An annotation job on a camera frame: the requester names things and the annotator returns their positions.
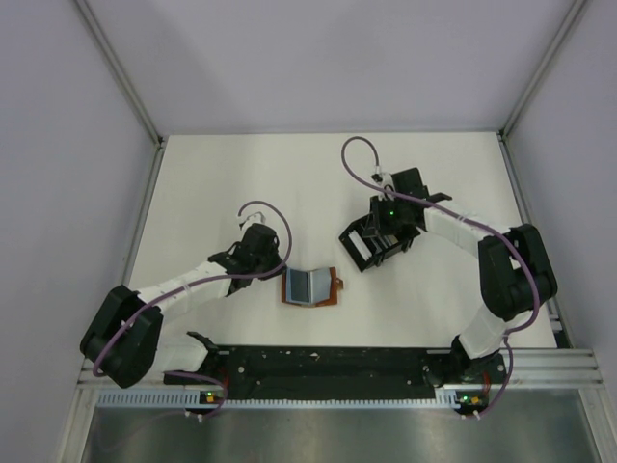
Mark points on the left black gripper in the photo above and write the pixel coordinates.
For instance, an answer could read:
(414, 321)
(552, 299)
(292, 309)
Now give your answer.
(274, 250)

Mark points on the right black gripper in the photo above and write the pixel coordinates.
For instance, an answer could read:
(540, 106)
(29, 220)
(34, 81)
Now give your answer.
(378, 225)

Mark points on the credit cards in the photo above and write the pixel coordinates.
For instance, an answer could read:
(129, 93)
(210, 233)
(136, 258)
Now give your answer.
(373, 247)

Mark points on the black card rack box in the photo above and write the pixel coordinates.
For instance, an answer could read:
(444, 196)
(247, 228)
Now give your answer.
(405, 237)

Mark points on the brown leather card holder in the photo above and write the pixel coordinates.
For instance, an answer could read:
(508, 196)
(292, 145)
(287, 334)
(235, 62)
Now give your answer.
(311, 289)

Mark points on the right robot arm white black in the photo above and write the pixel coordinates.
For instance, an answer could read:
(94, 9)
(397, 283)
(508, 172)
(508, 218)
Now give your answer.
(515, 274)

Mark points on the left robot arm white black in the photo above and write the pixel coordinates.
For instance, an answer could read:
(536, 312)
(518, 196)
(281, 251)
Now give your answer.
(125, 340)

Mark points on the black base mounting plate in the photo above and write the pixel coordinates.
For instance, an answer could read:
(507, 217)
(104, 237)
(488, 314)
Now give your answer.
(339, 373)

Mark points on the grey slotted cable duct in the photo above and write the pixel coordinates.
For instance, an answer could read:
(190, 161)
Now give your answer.
(202, 400)

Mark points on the aluminium front rail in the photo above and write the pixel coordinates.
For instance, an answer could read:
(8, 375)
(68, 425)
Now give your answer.
(526, 368)

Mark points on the right aluminium frame post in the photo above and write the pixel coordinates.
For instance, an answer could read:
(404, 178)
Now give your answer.
(566, 28)

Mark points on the aluminium frame post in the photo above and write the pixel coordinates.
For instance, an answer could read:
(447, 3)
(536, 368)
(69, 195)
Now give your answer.
(566, 28)
(117, 70)

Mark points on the left aluminium frame post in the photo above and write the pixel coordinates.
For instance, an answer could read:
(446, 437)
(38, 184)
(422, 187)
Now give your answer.
(117, 70)

